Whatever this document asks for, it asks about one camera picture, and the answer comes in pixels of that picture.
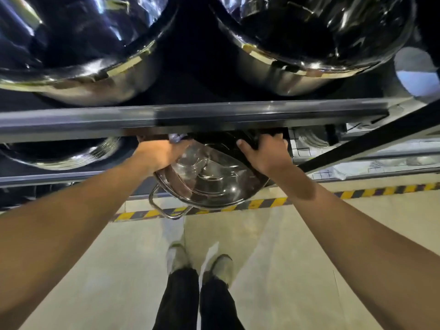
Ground person's right forearm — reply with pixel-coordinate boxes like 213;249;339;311
271;165;440;330

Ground black metal shelving rack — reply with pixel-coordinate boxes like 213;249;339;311
0;0;440;212

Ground row of steel bowls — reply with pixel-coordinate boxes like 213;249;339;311
0;0;417;171

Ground person's left hand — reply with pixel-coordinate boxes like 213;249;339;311
132;135;193;176

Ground person's right hand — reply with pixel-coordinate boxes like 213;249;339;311
236;133;296;176

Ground person's white right shoe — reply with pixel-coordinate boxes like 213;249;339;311
202;254;234;289

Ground beige tiled floor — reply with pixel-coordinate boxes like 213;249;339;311
19;178;440;330

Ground steel pot with glass lid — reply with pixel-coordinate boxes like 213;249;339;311
148;140;272;220

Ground person's left forearm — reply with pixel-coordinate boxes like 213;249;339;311
0;153;155;330

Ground person's white shoe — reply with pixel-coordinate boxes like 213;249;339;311
202;254;234;289
166;241;192;275

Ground person's white left shoe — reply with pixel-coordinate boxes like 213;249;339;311
166;241;192;275

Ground person's black trousers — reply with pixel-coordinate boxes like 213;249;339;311
153;268;245;330

